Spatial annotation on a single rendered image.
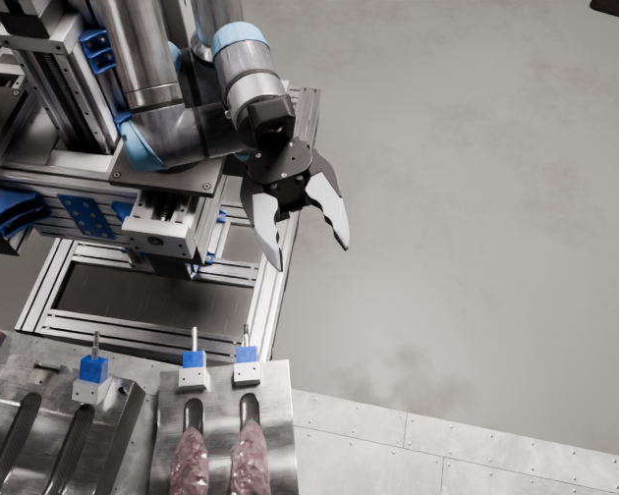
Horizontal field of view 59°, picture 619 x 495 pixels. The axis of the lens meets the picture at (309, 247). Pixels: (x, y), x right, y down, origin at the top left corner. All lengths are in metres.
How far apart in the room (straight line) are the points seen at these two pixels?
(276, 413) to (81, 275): 1.18
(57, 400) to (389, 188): 1.69
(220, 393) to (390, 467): 0.36
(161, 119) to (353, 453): 0.73
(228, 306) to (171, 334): 0.21
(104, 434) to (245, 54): 0.74
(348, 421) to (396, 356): 0.94
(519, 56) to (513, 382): 1.74
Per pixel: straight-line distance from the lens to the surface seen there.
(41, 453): 1.18
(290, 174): 0.60
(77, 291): 2.09
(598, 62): 3.31
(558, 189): 2.65
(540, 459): 1.24
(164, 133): 0.79
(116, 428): 1.13
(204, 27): 1.01
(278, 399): 1.12
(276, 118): 0.56
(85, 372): 1.13
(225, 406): 1.13
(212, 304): 1.93
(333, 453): 1.16
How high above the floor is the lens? 1.94
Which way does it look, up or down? 59 degrees down
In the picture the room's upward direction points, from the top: straight up
